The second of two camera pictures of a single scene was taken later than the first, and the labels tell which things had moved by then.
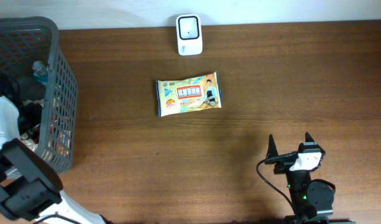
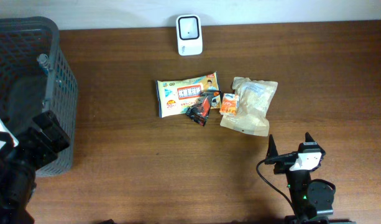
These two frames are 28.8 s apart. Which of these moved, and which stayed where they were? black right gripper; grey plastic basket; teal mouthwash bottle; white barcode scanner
Moved: teal mouthwash bottle
Stayed: white barcode scanner; grey plastic basket; black right gripper
